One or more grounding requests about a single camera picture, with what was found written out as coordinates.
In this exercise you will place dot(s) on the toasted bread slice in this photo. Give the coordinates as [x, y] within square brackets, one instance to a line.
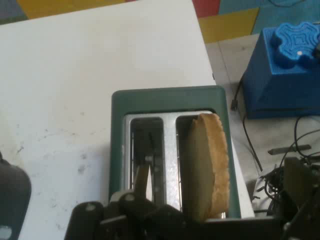
[200, 162]

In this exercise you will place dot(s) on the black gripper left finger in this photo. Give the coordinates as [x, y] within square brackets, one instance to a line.
[87, 220]

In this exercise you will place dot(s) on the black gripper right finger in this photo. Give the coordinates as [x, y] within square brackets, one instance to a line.
[165, 225]

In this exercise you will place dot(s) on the deep blue giant building block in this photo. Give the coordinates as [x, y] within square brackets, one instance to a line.
[275, 95]

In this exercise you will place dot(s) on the grey metal bar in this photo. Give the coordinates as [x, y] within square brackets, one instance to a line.
[287, 150]

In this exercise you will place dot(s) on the dark green two-slot toaster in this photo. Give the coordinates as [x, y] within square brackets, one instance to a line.
[170, 100]

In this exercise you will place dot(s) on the black coffee machine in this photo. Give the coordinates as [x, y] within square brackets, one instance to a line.
[13, 195]

